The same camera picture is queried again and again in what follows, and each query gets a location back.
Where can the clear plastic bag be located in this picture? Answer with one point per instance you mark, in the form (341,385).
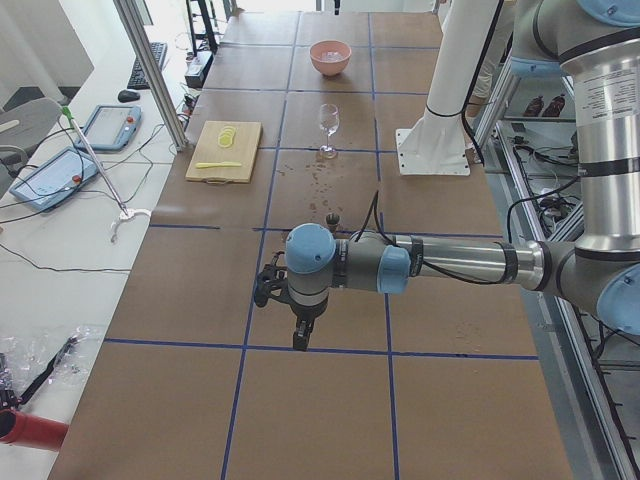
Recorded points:
(25,355)

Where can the metal reacher grabber stick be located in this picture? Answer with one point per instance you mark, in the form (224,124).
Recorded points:
(126,213)

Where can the steel double jigger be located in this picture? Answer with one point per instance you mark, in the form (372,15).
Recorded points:
(332,221)

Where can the blue teach pendant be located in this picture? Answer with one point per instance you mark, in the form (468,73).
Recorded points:
(55,180)
(110,128)

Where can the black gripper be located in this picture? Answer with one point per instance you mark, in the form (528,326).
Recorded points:
(306,312)

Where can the aluminium frame post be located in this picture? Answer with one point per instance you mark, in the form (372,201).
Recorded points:
(134,28)

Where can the black strap tool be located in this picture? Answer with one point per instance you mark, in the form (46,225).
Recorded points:
(40,379)

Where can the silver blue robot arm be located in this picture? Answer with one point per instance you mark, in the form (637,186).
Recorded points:
(597,44)

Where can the blue teach pendant near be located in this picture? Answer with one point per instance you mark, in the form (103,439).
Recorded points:
(55,180)

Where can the black power box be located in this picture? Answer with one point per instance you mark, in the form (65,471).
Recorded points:
(197,69)

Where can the yellow plastic knife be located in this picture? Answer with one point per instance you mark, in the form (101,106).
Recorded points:
(223,164)

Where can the grey office chair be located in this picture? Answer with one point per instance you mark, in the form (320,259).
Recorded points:
(22,130)

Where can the bamboo cutting board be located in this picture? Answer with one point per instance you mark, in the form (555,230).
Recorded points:
(244,150)

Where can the red cylinder tube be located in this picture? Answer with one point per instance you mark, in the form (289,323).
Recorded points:
(26,430)

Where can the pink bowl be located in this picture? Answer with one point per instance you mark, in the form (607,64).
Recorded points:
(329,69)

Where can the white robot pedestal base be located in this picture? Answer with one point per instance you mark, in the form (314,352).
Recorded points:
(435,145)

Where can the blue teach pendant far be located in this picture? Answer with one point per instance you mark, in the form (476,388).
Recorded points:
(110,128)

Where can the black computer mouse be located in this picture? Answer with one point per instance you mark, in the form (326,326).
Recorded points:
(126,96)

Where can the clear wine glass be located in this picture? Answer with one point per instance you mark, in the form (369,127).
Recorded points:
(329,121)

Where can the clear ice cubes pile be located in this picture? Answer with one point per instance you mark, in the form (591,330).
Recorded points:
(331,56)

